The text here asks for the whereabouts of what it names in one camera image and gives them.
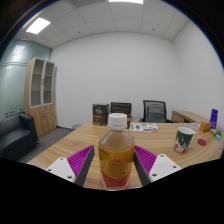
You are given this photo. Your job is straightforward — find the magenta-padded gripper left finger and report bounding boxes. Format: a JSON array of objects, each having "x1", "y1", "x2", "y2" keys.
[{"x1": 44, "y1": 144, "x2": 96, "y2": 187}]

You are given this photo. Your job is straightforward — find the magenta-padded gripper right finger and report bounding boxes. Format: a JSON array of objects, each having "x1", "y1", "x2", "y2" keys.
[{"x1": 133, "y1": 145, "x2": 184, "y2": 187}]

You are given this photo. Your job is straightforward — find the yellow tea drink bottle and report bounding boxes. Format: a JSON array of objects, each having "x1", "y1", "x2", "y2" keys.
[{"x1": 97, "y1": 112, "x2": 136, "y2": 191}]

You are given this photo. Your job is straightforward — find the white printed leaflet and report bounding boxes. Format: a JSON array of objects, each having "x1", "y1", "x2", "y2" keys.
[{"x1": 129, "y1": 122, "x2": 159, "y2": 133}]

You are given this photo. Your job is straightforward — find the green and white mug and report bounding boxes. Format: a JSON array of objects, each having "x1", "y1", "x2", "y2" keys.
[{"x1": 173, "y1": 126, "x2": 198, "y2": 154}]

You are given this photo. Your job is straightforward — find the mesh-back office chair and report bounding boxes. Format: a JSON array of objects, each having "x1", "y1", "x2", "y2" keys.
[{"x1": 139, "y1": 99, "x2": 174, "y2": 124}]

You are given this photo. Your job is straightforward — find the wooden side desk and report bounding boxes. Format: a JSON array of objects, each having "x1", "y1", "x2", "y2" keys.
[{"x1": 171, "y1": 110, "x2": 211, "y2": 125}]

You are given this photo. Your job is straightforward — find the black striped box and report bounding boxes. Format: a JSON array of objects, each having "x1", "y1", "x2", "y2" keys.
[{"x1": 109, "y1": 101, "x2": 133, "y2": 117}]

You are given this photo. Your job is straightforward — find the wooden shelf cabinet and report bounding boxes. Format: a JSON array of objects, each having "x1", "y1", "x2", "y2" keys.
[{"x1": 23, "y1": 56, "x2": 58, "y2": 138}]

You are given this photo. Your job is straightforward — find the orange-brown box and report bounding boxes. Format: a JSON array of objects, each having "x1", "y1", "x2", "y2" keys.
[{"x1": 199, "y1": 120, "x2": 212, "y2": 134}]

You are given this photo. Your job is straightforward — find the black leather sofa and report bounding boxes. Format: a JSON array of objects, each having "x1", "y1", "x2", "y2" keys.
[{"x1": 0, "y1": 113, "x2": 40, "y2": 162}]

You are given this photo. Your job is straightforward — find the purple standing card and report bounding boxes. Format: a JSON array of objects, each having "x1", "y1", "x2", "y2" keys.
[{"x1": 209, "y1": 108, "x2": 219, "y2": 131}]

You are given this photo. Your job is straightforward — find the small ceiling light panel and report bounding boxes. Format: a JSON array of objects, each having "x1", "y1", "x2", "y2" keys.
[{"x1": 25, "y1": 17, "x2": 52, "y2": 35}]

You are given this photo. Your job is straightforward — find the large ceiling light panel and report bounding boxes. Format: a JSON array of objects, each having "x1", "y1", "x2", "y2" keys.
[{"x1": 108, "y1": 0, "x2": 144, "y2": 5}]

